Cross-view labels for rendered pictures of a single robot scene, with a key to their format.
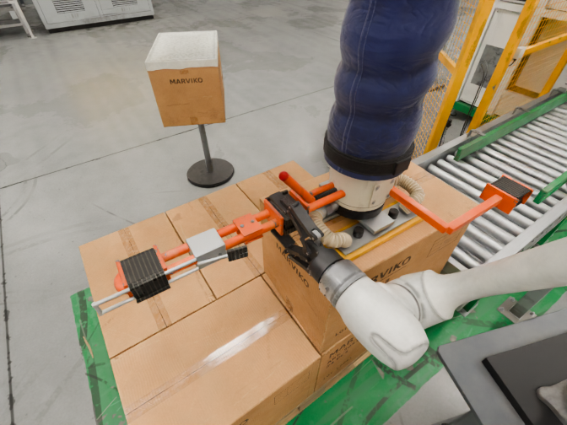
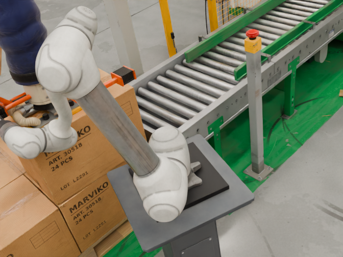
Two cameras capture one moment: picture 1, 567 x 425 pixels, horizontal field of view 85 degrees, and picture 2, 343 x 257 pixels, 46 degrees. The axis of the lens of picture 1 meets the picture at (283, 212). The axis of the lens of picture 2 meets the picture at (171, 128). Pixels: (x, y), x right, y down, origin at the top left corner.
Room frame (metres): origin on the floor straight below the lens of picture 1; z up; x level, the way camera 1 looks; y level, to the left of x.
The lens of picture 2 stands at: (-1.07, -0.71, 2.03)
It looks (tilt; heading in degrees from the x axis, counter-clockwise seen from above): 38 degrees down; 358
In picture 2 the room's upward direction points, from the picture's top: 12 degrees counter-clockwise
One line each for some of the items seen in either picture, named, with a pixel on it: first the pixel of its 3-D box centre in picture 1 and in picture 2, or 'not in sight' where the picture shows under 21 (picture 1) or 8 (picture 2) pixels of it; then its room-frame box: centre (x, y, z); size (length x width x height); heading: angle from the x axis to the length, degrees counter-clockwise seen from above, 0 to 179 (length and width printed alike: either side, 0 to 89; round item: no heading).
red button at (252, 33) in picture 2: not in sight; (252, 34); (0.87, -1.32, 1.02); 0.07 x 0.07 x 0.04
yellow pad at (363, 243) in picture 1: (375, 225); (59, 111); (0.62, -0.27, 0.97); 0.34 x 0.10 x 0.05; 123
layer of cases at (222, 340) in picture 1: (251, 284); (28, 189); (0.83, 0.15, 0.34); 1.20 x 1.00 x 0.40; 124
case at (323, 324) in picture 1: (358, 242); (76, 130); (0.75, -0.28, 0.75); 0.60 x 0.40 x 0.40; 121
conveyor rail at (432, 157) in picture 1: (477, 139); (217, 41); (1.88, -1.34, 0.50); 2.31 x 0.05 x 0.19; 124
